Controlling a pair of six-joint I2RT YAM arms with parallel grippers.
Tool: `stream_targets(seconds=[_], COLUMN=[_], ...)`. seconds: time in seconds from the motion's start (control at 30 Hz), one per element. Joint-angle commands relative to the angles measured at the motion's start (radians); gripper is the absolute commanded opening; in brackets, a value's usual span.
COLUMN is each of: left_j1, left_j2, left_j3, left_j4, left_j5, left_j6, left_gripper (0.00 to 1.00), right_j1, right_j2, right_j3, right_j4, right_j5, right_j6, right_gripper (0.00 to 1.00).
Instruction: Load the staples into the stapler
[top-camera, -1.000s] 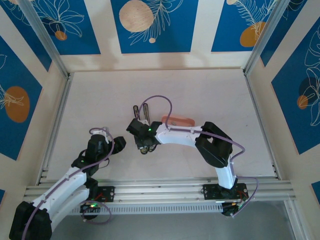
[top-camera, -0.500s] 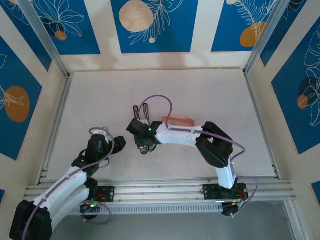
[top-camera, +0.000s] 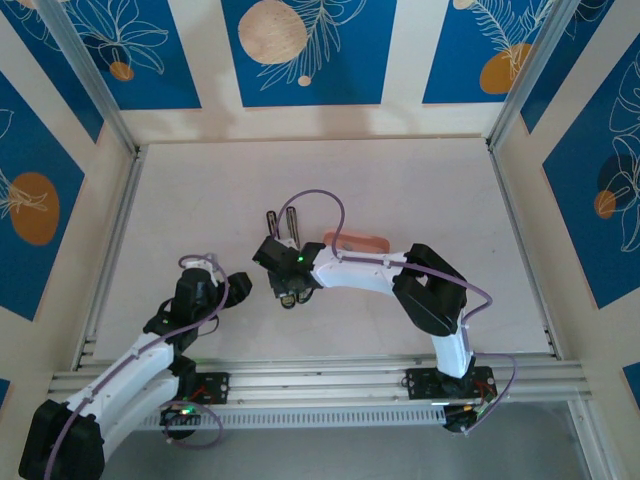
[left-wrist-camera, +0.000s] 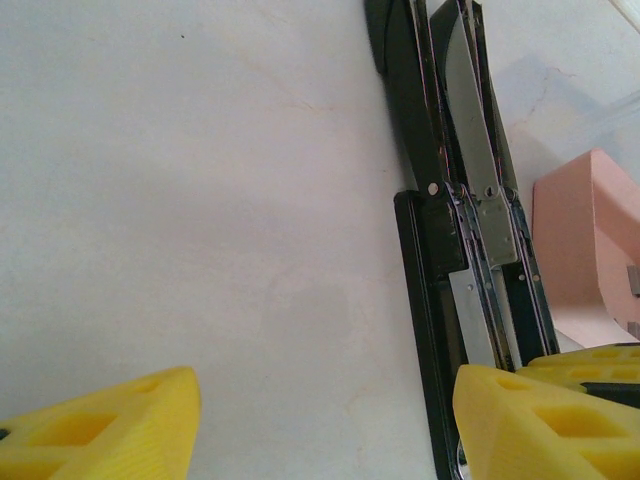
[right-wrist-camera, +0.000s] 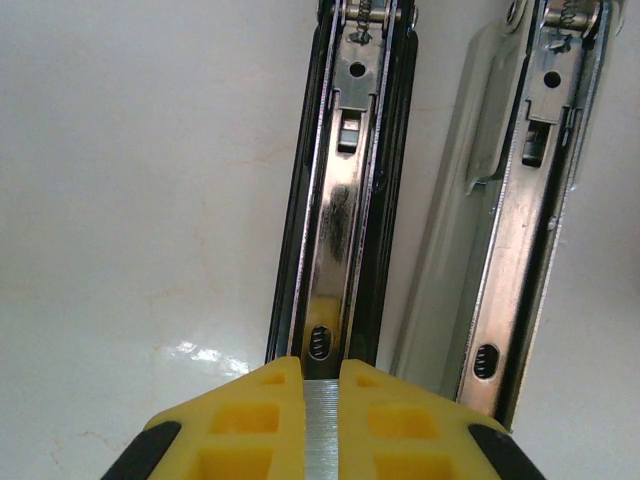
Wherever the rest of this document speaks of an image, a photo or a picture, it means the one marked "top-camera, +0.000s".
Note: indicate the pink plastic tray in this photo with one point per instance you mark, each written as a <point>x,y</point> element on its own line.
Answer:
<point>365,242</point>

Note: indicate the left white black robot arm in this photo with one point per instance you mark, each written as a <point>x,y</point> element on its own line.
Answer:
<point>130,362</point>

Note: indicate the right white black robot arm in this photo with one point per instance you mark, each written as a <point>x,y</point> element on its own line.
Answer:
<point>360,270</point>

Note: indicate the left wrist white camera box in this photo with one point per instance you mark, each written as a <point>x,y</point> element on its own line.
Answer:
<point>209,265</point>

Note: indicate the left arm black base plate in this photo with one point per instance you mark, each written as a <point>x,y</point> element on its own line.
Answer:
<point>217,390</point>

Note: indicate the aluminium table side rail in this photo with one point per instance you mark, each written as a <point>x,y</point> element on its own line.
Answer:
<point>504,185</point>
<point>118,220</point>

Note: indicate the aluminium mounting rail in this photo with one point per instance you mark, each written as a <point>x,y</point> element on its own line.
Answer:
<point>320,380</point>

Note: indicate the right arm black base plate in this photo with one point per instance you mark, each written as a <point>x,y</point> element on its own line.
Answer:
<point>420,385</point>

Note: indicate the blue floral wall poster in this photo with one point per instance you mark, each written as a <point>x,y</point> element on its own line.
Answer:
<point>634,377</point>
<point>350,75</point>
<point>30,150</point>
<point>560,65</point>
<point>4,392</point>
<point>165,75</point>
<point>450,60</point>
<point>50,75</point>
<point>575,225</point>

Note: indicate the aluminium frame post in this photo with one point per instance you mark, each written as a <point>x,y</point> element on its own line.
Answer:
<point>536,65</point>
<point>87,65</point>

